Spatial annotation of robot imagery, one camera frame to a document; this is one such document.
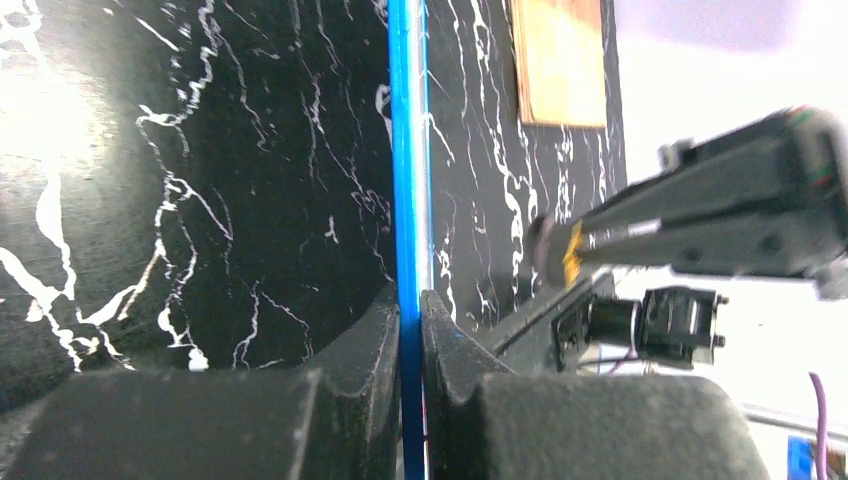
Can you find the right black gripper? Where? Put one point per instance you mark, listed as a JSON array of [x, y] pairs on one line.
[[766, 200]]

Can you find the blue framed whiteboard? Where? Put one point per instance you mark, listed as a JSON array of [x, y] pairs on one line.
[[412, 211]]

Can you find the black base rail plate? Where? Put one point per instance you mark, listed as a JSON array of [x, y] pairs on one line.
[[543, 335]]

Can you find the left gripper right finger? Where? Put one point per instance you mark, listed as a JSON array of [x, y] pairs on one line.
[[484, 421]]

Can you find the yellow bone shaped eraser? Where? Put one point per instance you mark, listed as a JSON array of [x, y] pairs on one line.
[[551, 246]]

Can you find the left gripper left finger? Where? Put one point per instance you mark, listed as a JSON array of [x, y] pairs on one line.
[[336, 416]]

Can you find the wooden board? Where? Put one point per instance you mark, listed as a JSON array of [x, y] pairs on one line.
[[559, 62]]

